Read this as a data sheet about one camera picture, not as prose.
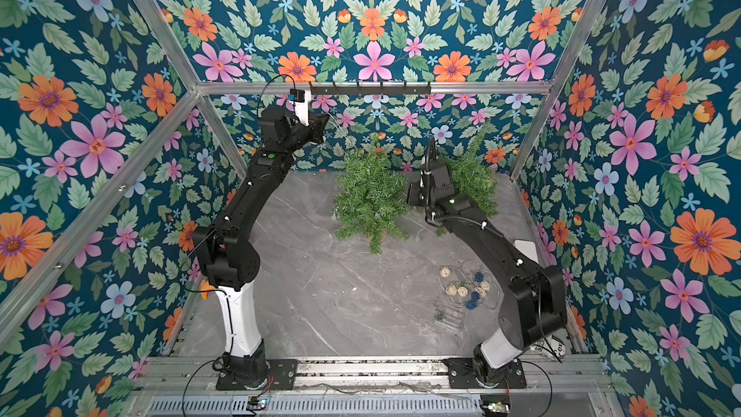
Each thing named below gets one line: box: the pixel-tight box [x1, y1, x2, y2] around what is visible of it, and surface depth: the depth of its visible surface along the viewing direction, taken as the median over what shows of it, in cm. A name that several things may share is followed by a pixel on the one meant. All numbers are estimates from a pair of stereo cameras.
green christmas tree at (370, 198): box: [330, 133, 410, 256], surface depth 81 cm
